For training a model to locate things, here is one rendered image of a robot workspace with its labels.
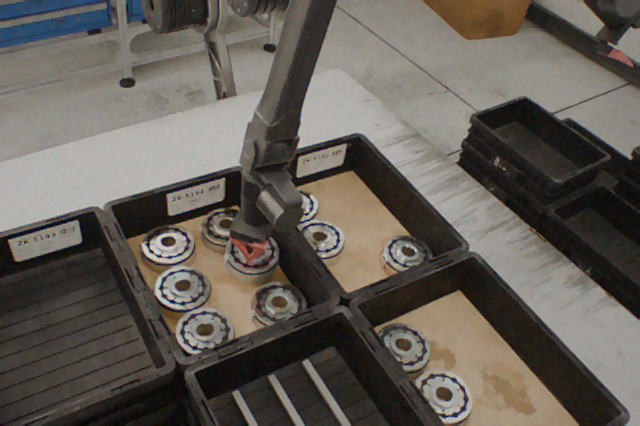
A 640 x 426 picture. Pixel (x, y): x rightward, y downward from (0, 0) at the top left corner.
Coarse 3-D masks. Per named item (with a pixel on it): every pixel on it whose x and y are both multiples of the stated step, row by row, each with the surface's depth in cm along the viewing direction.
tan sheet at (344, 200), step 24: (312, 192) 142; (336, 192) 143; (360, 192) 144; (336, 216) 138; (360, 216) 138; (384, 216) 139; (360, 240) 133; (384, 240) 134; (336, 264) 128; (360, 264) 128
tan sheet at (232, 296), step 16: (176, 224) 131; (192, 224) 131; (128, 240) 126; (208, 256) 125; (224, 256) 126; (144, 272) 121; (208, 272) 122; (224, 272) 123; (224, 288) 120; (240, 288) 120; (256, 288) 121; (224, 304) 117; (240, 304) 118; (176, 320) 114; (240, 320) 115
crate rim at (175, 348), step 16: (208, 176) 127; (144, 192) 122; (160, 192) 123; (112, 224) 115; (128, 256) 110; (304, 256) 115; (320, 272) 112; (144, 288) 105; (320, 304) 107; (336, 304) 108; (160, 320) 101; (288, 320) 104; (240, 336) 101; (256, 336) 101; (176, 352) 97; (208, 352) 98
